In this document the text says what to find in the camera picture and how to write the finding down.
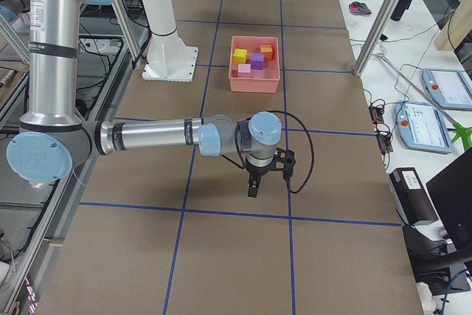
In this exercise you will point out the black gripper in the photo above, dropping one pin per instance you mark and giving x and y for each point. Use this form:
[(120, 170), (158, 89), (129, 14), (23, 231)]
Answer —
[(256, 172)]

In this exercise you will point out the pink foam block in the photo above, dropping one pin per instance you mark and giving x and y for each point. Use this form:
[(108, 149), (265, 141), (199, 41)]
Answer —
[(244, 70)]

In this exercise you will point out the purple foam block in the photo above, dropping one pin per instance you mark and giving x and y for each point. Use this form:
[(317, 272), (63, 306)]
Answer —
[(257, 61)]

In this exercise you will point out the yellow foam block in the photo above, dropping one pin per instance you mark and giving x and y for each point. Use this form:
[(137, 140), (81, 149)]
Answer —
[(239, 56)]

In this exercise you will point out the orange foam block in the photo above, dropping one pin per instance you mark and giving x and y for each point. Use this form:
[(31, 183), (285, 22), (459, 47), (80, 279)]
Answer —
[(267, 51)]

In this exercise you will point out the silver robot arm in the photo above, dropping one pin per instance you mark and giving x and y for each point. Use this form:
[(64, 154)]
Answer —
[(53, 140)]

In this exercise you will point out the pink plastic bin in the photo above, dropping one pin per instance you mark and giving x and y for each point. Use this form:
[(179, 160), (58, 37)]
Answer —
[(261, 81)]

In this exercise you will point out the black box with label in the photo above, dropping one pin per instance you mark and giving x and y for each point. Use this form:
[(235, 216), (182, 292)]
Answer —
[(415, 206)]

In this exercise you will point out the near teach pendant tablet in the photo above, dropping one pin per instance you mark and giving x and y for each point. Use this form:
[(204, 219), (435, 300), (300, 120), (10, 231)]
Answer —
[(421, 127)]

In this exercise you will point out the teach pendant tablet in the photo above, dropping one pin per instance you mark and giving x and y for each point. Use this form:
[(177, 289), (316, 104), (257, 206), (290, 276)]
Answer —
[(448, 88), (421, 127)]

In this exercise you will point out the black monitor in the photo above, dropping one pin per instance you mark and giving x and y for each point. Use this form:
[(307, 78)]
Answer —
[(450, 192)]

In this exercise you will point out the red grey cloth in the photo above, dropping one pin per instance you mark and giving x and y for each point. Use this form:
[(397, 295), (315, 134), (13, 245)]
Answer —
[(359, 8)]

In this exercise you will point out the far teach pendant tablet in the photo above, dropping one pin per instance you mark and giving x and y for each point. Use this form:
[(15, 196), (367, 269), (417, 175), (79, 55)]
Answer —
[(448, 88)]

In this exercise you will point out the black water bottle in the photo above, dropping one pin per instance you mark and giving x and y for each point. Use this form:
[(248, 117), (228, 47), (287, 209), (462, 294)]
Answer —
[(400, 9)]

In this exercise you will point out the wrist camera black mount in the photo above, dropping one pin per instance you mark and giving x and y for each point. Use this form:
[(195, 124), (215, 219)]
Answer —
[(284, 162)]

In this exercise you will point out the circuit board with wires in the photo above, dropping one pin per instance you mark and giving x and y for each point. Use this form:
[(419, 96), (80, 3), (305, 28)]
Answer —
[(383, 133)]

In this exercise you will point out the white pedestal column base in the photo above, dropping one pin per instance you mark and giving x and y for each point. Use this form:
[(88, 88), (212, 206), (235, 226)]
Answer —
[(168, 57)]

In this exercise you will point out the aluminium frame post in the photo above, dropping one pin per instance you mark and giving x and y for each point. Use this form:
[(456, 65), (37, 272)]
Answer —
[(373, 37)]

